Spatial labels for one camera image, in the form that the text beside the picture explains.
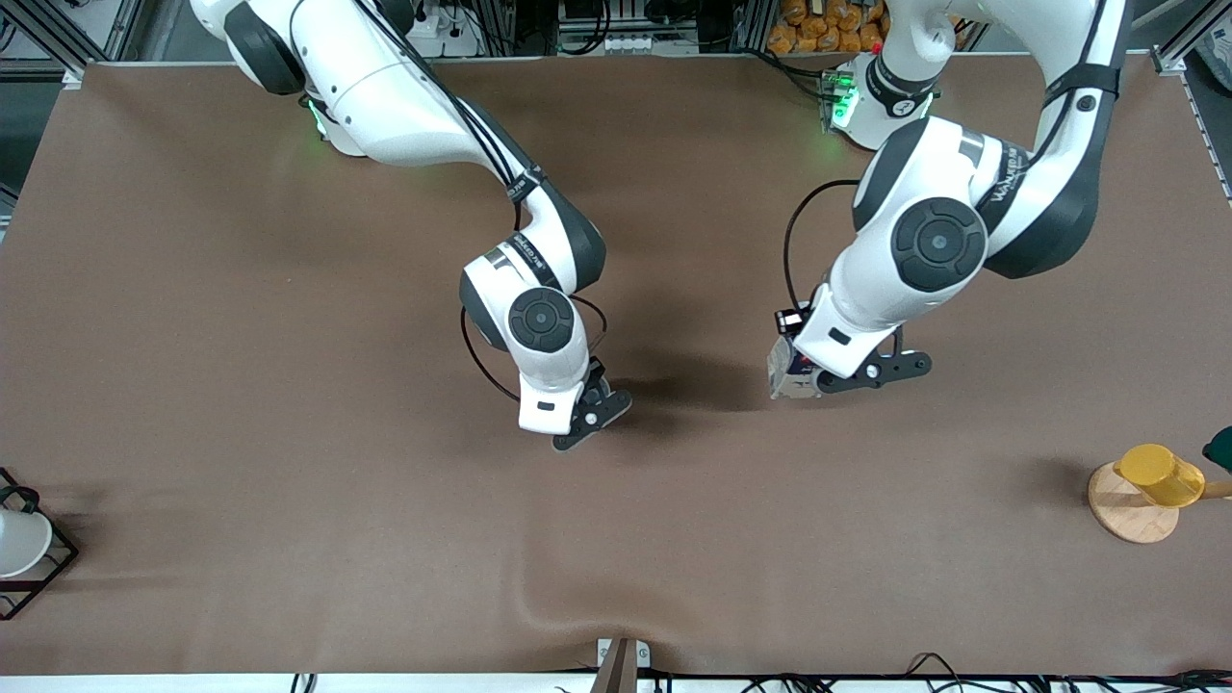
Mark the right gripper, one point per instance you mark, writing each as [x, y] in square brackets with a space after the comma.
[596, 372]

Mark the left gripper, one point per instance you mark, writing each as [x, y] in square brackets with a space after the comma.
[791, 320]

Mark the blue white milk carton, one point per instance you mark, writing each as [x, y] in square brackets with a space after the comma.
[784, 380]

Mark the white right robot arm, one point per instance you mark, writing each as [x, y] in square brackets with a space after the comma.
[385, 96]

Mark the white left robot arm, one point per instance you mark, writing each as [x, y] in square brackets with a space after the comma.
[962, 192]

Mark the wooden cup stand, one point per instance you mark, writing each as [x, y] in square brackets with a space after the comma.
[1126, 515]

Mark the yellow cup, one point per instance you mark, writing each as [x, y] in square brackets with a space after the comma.
[1160, 472]

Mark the brown table cover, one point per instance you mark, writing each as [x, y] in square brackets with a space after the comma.
[616, 539]

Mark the dark green object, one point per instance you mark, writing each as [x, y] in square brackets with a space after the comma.
[1220, 448]

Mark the bag of orange snacks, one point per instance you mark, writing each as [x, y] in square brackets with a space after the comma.
[818, 34]

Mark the white power strip with plugs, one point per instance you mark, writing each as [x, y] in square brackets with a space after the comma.
[443, 43]

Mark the white bowl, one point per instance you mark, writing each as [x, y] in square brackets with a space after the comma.
[19, 544]

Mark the metal table edge bracket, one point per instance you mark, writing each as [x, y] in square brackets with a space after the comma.
[606, 653]

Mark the aluminium frame profile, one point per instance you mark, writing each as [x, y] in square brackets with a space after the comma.
[1169, 60]
[72, 75]

